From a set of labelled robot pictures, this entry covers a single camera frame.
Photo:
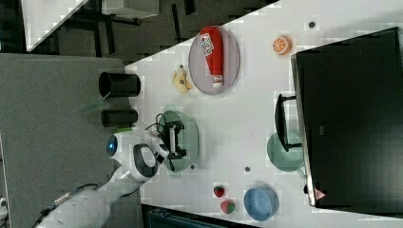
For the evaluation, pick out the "small black cylinder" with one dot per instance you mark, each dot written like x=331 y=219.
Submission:
x=115 y=118

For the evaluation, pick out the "black toaster oven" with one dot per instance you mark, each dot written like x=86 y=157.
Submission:
x=349 y=97

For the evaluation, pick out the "red ketchup bottle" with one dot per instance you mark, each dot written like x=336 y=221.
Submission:
x=211 y=46

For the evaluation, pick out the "large black cylinder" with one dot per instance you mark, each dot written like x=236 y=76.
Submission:
x=114 y=85

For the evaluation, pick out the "green glass plate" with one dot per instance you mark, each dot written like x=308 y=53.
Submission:
x=285 y=160

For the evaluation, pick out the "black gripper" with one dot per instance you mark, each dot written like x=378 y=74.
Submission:
x=170 y=137

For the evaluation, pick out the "purple plate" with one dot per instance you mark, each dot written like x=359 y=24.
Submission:
x=199 y=70

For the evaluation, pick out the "large red strawberry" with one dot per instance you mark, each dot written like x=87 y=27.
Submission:
x=228 y=206

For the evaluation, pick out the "blue bowl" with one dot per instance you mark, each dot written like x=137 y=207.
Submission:
x=261 y=202

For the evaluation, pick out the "orange slice toy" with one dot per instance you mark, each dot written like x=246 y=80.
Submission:
x=282 y=45

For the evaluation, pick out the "green plastic strainer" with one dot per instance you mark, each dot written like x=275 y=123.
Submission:
x=188 y=139

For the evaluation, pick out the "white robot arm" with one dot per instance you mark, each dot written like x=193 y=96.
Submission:
x=139 y=154

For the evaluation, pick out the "small red strawberry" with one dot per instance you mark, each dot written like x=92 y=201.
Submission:
x=219 y=191

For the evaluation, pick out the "yellow banana toy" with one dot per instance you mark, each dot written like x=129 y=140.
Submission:
x=180 y=80

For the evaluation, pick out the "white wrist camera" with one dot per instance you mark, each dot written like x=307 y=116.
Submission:
x=161 y=153

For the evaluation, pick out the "green marker pen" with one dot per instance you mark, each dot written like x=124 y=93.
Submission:
x=125 y=129

